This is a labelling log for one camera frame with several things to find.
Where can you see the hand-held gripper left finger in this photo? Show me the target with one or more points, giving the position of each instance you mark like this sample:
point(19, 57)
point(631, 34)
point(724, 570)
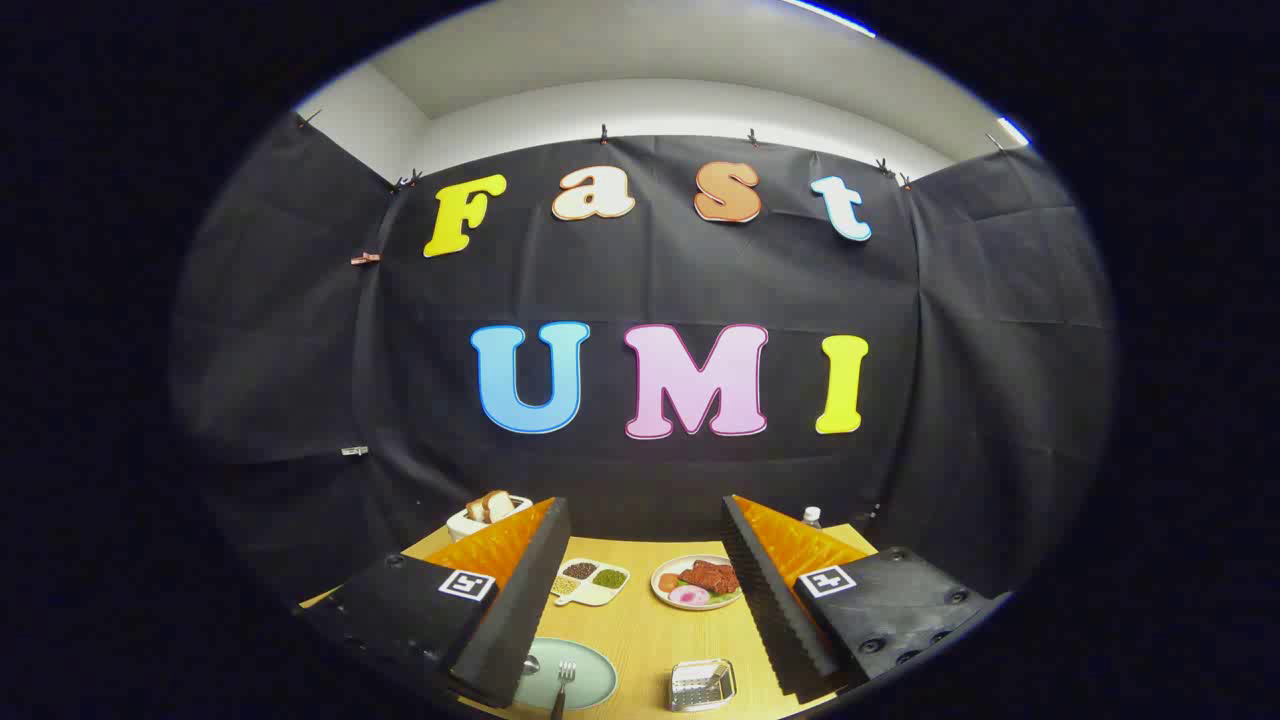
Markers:
point(525, 610)

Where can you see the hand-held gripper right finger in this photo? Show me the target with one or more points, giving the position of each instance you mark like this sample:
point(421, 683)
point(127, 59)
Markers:
point(775, 610)

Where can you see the metal fork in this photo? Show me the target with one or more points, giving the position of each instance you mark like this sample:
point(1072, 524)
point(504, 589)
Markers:
point(562, 685)

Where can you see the pile of yellow soybeans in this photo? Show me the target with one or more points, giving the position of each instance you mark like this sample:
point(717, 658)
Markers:
point(565, 585)

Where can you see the green lettuce leaf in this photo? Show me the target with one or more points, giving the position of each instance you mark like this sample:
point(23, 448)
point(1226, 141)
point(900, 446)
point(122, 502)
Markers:
point(722, 597)

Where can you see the white divided dish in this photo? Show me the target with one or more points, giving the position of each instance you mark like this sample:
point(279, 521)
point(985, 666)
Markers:
point(590, 597)

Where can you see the pile of black beans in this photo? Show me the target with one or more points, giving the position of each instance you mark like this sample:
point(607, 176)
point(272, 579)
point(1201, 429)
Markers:
point(580, 569)

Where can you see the brown steak pieces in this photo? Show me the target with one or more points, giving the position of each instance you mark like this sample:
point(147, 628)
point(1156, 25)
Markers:
point(712, 577)

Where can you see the pink round slice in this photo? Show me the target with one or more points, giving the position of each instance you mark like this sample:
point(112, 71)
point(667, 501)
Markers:
point(688, 595)

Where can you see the pile of green beans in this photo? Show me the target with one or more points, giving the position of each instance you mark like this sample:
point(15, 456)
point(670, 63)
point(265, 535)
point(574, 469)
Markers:
point(609, 577)

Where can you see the pale green plate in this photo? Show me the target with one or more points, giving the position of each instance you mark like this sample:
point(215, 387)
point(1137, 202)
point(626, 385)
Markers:
point(590, 680)

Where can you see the green label bottle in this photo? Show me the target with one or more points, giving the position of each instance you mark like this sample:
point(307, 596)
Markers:
point(812, 516)

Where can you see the white toaster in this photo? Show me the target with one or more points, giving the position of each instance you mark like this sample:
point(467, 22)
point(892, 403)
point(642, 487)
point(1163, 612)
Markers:
point(465, 527)

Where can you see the white oval food plate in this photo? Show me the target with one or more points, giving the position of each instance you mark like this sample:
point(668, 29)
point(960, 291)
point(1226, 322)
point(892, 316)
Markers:
point(674, 565)

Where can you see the toast slice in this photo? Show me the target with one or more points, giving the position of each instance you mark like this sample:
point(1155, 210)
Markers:
point(475, 510)
point(497, 503)

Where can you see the orange round slice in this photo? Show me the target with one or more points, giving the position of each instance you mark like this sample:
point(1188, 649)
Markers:
point(668, 581)

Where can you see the ceiling light strip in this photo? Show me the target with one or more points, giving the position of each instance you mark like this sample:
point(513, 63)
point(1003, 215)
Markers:
point(830, 16)
point(1012, 130)

